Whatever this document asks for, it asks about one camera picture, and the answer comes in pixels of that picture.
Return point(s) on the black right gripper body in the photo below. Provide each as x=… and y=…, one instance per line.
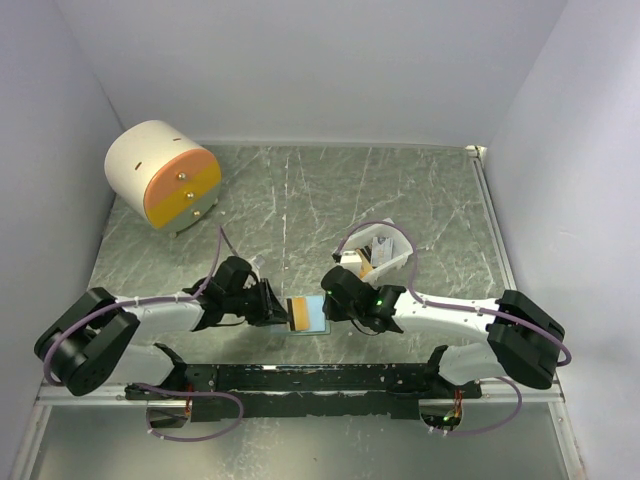
x=335, y=312

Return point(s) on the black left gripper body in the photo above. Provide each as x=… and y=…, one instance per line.
x=248, y=301

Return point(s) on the gold striped credit card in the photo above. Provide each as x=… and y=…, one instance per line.
x=298, y=314

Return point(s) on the green card holder wallet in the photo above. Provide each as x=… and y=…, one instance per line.
x=319, y=323

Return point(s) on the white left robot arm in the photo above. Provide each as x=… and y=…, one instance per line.
x=104, y=339

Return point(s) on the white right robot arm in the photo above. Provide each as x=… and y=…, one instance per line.
x=509, y=336

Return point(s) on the stack of cards in tray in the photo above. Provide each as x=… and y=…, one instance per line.
x=378, y=252

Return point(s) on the white plastic card tray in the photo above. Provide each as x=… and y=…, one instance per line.
x=363, y=234

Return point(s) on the round white drawer cabinet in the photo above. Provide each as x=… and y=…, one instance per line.
x=167, y=178

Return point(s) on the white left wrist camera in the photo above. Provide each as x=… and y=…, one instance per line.
x=258, y=262

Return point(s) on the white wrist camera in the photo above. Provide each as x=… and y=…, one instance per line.
x=258, y=262
x=348, y=258

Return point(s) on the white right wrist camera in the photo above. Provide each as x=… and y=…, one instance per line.
x=348, y=258

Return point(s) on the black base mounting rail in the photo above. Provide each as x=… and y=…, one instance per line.
x=293, y=391

